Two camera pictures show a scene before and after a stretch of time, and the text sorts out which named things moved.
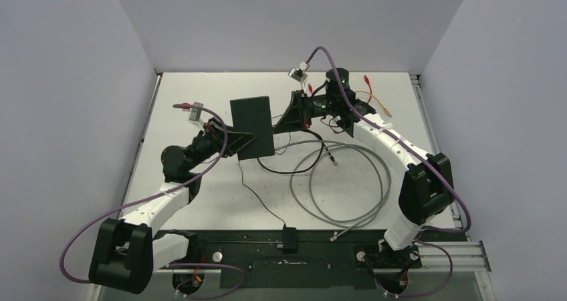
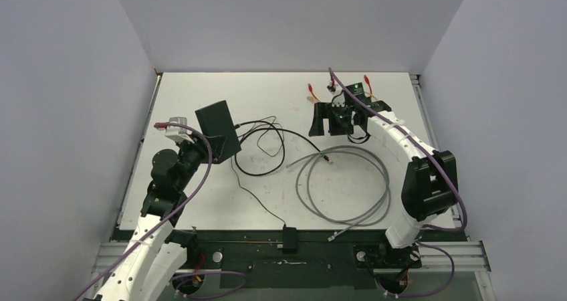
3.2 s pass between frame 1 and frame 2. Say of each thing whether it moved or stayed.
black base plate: stayed
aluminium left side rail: stayed
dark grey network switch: moved
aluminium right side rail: stayed
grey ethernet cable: moved
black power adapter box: stayed
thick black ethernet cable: moved
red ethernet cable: stayed
